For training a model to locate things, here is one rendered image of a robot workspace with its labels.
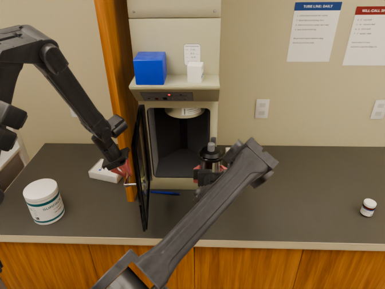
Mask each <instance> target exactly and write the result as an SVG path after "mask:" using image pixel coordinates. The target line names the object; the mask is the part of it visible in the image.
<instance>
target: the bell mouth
mask: <svg viewBox="0 0 385 289"><path fill-rule="evenodd" d="M204 111H205V108H165V112H166V114H168V115H170V116H172V117H175V118H181V119H187V118H194V117H196V116H199V115H201V114H203V113H204Z"/></svg>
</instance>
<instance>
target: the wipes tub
mask: <svg viewBox="0 0 385 289"><path fill-rule="evenodd" d="M23 196H24V198H25V201H26V203H27V206H28V208H29V210H30V213H31V215H32V218H33V220H34V222H35V223H37V224H40V225H48V224H51V223H54V222H56V221H57V220H59V219H60V218H61V217H62V216H63V215H64V212H65V208H64V204H63V202H62V198H61V195H60V191H59V189H58V186H57V182H56V181H55V180H53V179H48V178H45V179H39V180H36V181H34V182H32V183H30V184H29V185H27V187H25V188H24V190H23Z"/></svg>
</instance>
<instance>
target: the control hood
mask: <svg viewBox="0 0 385 289"><path fill-rule="evenodd" d="M129 89H130V91H131V92H132V94H133V96H134V97H135V99H136V100H137V101H144V99H143V98H142V96H141V94H140V92H192V94H193V100H194V101H218V100H219V90H220V83H219V76H218V75H203V80H202V82H201V83H188V82H187V75H167V76H166V80H165V82H164V85H136V81H135V76H134V78H133V80H132V81H131V83H130V85H129Z"/></svg>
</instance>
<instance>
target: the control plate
mask: <svg viewBox="0 0 385 289"><path fill-rule="evenodd" d="M140 94H141V96H142V98H143V99H144V101H194V100H193V93H192V92H140ZM168 94H170V95H168ZM179 94H182V95H179ZM163 97H166V98H167V100H163ZM147 98H150V99H147ZM155 98H158V100H155ZM172 98H173V100H172ZM178 98H180V99H179V100H178ZM184 98H186V100H185V99H184Z"/></svg>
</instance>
